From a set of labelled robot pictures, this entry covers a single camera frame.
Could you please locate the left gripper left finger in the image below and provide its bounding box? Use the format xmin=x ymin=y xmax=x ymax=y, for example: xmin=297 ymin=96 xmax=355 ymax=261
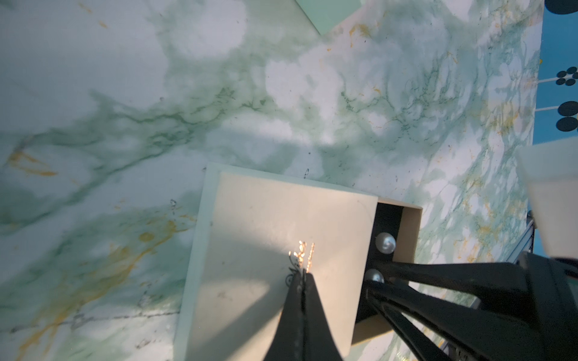
xmin=264 ymin=272 xmax=304 ymax=361

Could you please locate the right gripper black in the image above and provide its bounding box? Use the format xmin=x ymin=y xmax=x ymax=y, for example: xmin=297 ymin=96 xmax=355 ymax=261
xmin=364 ymin=252 xmax=577 ymax=360

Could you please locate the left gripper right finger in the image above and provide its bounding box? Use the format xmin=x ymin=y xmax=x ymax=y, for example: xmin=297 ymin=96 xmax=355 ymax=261
xmin=303 ymin=273 xmax=343 ymax=361

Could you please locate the cream drawer jewelry box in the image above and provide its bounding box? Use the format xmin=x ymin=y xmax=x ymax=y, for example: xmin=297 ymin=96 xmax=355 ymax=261
xmin=174 ymin=163 xmax=422 ymax=360

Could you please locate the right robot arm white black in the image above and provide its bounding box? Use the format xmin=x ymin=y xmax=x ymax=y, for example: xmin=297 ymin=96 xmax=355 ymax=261
xmin=362 ymin=138 xmax=577 ymax=360

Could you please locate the mint jewelry box middle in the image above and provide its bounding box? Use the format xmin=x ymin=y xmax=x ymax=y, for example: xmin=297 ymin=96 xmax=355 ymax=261
xmin=296 ymin=0 xmax=365 ymax=35

